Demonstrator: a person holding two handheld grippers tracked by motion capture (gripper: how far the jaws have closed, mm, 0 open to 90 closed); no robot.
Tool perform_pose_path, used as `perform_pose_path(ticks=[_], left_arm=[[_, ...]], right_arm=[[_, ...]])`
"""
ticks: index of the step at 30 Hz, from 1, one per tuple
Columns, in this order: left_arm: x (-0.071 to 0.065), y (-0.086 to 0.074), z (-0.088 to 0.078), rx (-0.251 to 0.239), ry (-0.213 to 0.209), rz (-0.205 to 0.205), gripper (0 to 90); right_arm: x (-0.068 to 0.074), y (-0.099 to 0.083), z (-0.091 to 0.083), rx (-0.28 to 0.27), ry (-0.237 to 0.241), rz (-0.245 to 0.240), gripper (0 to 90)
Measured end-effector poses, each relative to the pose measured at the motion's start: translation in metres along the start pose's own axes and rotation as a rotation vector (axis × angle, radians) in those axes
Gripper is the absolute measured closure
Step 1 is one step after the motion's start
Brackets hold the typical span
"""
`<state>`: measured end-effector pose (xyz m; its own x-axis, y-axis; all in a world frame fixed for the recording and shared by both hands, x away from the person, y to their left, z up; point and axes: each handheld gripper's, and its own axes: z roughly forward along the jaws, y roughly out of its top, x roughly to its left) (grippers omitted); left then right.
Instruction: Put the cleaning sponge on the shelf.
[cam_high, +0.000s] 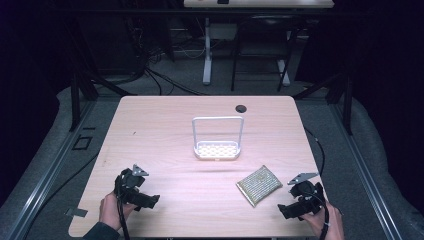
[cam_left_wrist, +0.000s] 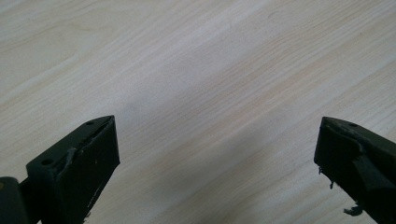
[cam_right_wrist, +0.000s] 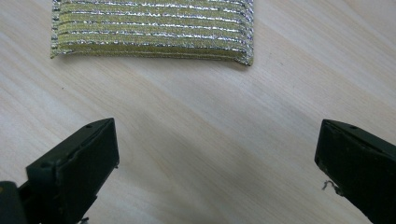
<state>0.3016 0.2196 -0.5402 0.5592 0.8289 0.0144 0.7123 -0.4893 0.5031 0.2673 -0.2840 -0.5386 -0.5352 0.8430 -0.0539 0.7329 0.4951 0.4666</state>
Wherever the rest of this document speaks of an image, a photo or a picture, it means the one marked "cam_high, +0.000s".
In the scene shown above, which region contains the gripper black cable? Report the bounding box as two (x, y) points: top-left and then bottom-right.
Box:
(115, 186), (132, 240)
(303, 127), (332, 240)

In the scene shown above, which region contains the person's left hand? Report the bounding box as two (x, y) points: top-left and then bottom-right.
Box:
(98, 191), (138, 232)

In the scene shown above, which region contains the black metal stool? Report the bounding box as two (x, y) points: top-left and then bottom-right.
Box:
(230, 14), (301, 93)

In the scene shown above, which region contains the person's right hand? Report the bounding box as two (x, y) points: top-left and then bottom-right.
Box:
(298, 201), (345, 240)

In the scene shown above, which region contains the grey tape strip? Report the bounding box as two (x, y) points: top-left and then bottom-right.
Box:
(64, 207), (89, 218)

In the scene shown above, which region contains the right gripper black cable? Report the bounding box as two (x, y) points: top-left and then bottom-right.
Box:
(303, 127), (332, 240)

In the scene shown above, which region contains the bundle of black floor cables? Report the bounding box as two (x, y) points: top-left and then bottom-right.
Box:
(96, 13), (209, 98)

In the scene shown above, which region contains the aluminium floor rail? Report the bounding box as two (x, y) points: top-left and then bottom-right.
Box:
(6, 99), (98, 240)
(328, 101), (406, 240)

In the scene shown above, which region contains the black metal frame stand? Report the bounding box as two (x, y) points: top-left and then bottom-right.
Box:
(66, 19), (138, 133)
(292, 71), (354, 136)

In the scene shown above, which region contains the white desk with white legs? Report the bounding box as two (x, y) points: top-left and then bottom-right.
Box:
(182, 0), (335, 86)

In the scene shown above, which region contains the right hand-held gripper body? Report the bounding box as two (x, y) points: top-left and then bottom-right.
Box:
(287, 171), (326, 215)

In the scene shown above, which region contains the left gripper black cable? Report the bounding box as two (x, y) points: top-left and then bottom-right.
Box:
(115, 186), (132, 240)

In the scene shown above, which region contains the gold mesh scouring sponge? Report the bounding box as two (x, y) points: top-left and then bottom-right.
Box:
(235, 164), (284, 208)

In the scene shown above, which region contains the white sponge holder rack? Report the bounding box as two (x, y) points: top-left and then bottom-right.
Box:
(191, 115), (245, 162)

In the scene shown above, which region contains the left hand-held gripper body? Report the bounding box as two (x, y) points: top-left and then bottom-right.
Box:
(114, 163), (150, 205)

